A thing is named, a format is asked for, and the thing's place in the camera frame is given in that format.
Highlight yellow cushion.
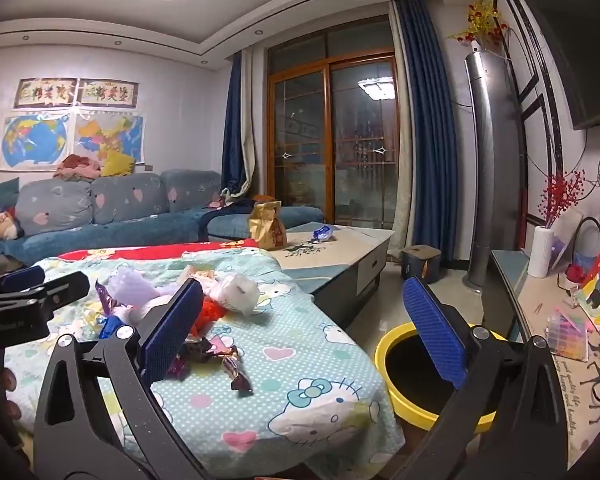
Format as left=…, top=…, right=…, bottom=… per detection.
left=102, top=150, right=136, bottom=177

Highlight red printed blanket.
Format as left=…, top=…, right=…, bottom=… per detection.
left=57, top=239, right=261, bottom=262

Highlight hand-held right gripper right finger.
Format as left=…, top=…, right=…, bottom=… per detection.
left=402, top=275, right=571, bottom=480

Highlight red berry branches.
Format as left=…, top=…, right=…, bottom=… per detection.
left=537, top=170, right=588, bottom=228

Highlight silver tower air conditioner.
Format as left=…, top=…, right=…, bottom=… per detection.
left=464, top=50, right=523, bottom=291

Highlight cartoon cat printed blanket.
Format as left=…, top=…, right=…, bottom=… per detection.
left=2, top=247, right=406, bottom=480

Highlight black wall frame trim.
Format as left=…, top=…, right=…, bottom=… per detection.
left=495, top=0, right=566, bottom=226

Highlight brown twisted candy wrapper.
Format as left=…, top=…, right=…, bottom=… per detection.
left=219, top=346, right=254, bottom=394

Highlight dark blue stool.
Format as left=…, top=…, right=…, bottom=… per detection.
left=401, top=245, right=442, bottom=281

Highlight dark purple candy wrapper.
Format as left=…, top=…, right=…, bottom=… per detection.
left=166, top=337, right=213, bottom=380

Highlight white tilted panel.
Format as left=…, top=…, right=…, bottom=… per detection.
left=550, top=210, right=583, bottom=271

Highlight pile of red clothes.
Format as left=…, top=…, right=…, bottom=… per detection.
left=54, top=155, right=102, bottom=181

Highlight beige curtain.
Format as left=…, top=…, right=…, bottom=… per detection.
left=239, top=47, right=259, bottom=199
left=387, top=0, right=417, bottom=256

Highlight world map poster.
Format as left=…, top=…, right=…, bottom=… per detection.
left=0, top=115, right=76, bottom=171

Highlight blue curtain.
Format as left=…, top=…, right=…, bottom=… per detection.
left=221, top=52, right=244, bottom=196
left=395, top=0, right=461, bottom=261

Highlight person's left hand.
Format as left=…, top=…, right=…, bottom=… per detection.
left=0, top=366, right=25, bottom=426

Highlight yellow rimmed waste bin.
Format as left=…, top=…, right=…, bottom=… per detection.
left=375, top=322, right=508, bottom=433

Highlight dark blue garment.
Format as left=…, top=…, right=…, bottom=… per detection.
left=225, top=197, right=261, bottom=217

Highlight wooden sliding glass door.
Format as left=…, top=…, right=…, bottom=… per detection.
left=265, top=15, right=401, bottom=228

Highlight embroidered wall picture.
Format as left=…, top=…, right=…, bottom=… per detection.
left=14, top=78, right=78, bottom=109
left=79, top=78, right=140, bottom=107

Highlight teal cushion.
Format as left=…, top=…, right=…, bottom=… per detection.
left=0, top=178, right=21, bottom=211

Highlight white plastic bag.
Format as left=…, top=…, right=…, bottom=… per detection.
left=187, top=265, right=261, bottom=317

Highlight television cabinet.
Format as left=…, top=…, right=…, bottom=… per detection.
left=482, top=247, right=600, bottom=480

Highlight black television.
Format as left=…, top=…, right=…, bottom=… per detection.
left=520, top=0, right=600, bottom=131

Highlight clear bead box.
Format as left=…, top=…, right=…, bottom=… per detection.
left=545, top=307, right=593, bottom=363

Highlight white ribbed vase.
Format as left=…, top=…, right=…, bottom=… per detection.
left=527, top=225, right=556, bottom=278

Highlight brown paper bag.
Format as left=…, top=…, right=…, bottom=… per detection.
left=248, top=200, right=287, bottom=251

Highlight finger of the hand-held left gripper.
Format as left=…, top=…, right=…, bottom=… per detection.
left=0, top=271, right=91, bottom=312
left=0, top=264, right=46, bottom=300

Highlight white foam fruit net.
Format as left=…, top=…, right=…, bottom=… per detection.
left=102, top=267, right=167, bottom=322

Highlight grey coffee table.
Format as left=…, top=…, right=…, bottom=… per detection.
left=267, top=222, right=396, bottom=331

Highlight country map poster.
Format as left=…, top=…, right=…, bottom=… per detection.
left=75, top=112, right=146, bottom=166

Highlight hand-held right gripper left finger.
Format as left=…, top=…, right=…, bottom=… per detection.
left=32, top=277, right=216, bottom=480

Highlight blue sofa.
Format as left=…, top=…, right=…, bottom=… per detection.
left=0, top=169, right=326, bottom=266

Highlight yellow red artificial flowers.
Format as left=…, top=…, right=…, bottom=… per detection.
left=447, top=0, right=511, bottom=53

